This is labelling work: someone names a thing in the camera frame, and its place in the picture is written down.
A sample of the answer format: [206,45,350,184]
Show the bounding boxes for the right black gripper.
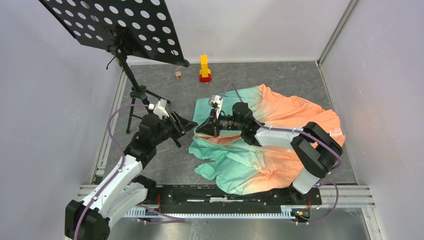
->
[196,109,244,139]

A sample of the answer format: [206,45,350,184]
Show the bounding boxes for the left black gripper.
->
[152,110,198,146]

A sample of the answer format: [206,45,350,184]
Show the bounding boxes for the green and orange jacket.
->
[188,84,346,195]

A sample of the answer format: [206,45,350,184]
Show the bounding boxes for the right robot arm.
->
[195,102,343,204]

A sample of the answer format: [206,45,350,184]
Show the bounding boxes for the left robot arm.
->
[64,110,198,240]

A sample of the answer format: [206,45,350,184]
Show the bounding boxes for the red cylinder block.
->
[199,73,212,83]

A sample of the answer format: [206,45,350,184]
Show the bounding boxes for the small wooden cube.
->
[175,71,183,80]

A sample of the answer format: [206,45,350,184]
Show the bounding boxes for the yellow block tower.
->
[199,54,211,78]

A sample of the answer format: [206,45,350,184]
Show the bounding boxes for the black perforated music stand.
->
[39,0,191,134]

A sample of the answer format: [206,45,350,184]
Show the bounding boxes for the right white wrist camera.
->
[208,95,223,119]

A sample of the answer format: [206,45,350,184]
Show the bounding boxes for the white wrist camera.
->
[208,95,223,119]
[148,99,170,120]

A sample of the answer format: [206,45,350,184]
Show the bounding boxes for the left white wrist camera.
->
[148,99,170,120]

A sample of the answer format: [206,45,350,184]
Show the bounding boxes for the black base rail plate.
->
[142,184,323,214]

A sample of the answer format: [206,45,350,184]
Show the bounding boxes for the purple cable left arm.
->
[73,103,186,240]

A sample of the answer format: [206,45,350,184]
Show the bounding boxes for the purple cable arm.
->
[219,82,343,225]
[73,103,186,240]

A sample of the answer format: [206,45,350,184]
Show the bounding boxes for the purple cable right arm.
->
[219,82,343,225]

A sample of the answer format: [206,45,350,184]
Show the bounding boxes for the white toothed cable duct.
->
[123,207,295,220]

